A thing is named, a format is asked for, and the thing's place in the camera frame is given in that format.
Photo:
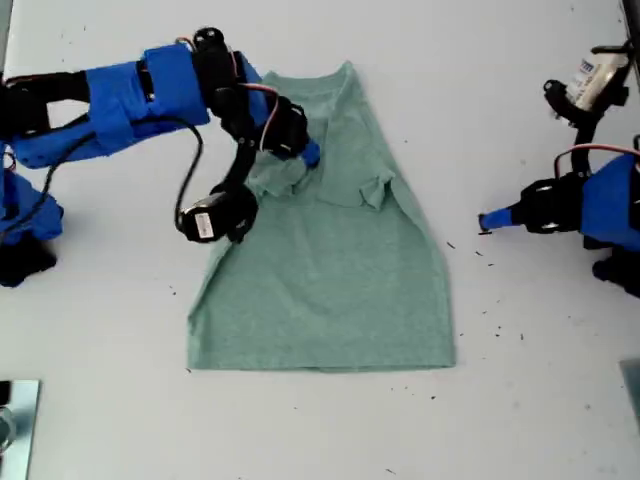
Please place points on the green t-shirt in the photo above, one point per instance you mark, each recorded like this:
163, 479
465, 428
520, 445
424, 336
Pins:
325, 275

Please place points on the black camera stalk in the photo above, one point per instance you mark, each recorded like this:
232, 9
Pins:
585, 140
242, 160

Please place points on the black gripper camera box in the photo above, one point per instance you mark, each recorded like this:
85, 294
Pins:
590, 82
215, 217

